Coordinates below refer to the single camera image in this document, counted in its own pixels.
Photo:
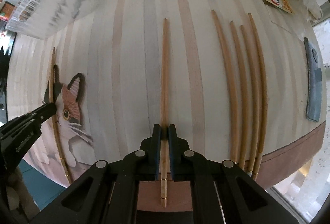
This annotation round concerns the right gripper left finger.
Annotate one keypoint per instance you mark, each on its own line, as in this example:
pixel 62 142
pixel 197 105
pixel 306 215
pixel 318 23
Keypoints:
pixel 141 165

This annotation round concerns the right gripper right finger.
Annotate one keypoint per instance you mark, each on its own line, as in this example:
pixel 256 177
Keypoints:
pixel 184 168

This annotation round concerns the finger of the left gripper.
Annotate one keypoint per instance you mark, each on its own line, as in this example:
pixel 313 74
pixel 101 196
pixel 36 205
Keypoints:
pixel 44 112

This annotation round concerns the cat print table mat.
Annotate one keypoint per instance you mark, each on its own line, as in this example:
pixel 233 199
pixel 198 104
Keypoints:
pixel 231 75

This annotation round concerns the blue grey phone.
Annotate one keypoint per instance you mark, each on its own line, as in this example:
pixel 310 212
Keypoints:
pixel 314 99

